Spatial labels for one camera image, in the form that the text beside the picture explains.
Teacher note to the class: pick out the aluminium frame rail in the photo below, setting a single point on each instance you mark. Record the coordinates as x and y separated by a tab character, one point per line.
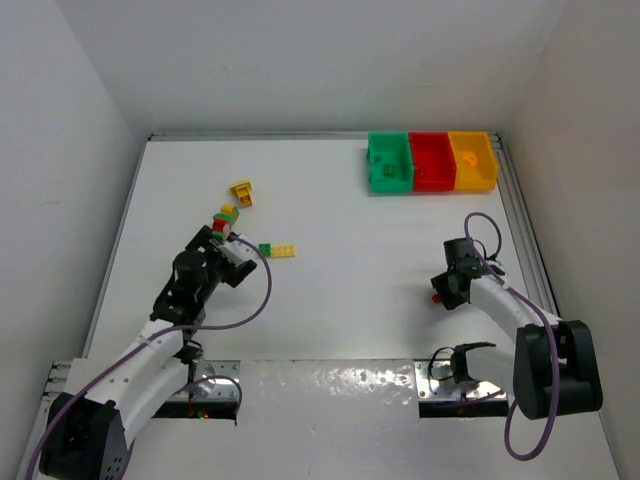
534	274

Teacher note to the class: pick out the red plastic bin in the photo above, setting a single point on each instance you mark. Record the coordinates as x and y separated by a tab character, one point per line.
432	152

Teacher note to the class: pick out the red green flower lego stack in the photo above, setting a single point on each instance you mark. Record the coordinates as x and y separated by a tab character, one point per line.
224	220

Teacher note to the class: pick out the yellow arch lego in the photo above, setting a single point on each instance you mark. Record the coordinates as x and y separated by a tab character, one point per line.
241	188

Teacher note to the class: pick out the tan lego plate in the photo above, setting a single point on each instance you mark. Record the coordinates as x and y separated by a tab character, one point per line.
283	251

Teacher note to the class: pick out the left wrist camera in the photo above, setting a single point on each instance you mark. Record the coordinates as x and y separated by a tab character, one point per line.
237	252

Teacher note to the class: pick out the yellow plastic bin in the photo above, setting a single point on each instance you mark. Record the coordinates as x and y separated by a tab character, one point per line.
480	178

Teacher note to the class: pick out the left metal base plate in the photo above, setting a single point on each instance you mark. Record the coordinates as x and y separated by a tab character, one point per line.
211	381

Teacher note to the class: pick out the green square lego brick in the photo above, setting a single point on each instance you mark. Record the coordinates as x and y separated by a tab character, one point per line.
389	170

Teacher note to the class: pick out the yellow hollow lego block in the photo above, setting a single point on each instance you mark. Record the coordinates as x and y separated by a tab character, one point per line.
244	197

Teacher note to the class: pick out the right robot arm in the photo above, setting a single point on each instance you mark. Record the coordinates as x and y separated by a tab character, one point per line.
549	353

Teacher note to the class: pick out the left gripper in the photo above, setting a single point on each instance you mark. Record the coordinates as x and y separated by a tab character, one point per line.
210	240

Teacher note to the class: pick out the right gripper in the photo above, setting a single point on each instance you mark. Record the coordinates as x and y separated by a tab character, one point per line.
447	291

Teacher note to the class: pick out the orange lego piece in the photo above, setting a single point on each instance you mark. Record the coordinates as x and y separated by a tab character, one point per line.
470	159

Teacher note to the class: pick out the metal base plate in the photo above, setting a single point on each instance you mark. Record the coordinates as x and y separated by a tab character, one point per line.
434	383
211	381

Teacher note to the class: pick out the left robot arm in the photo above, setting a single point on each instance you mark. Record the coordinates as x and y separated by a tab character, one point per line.
90	434

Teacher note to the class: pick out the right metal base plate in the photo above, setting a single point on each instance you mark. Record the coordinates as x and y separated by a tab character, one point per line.
434	383

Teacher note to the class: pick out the green plastic bin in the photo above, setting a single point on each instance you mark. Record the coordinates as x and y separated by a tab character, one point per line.
395	149

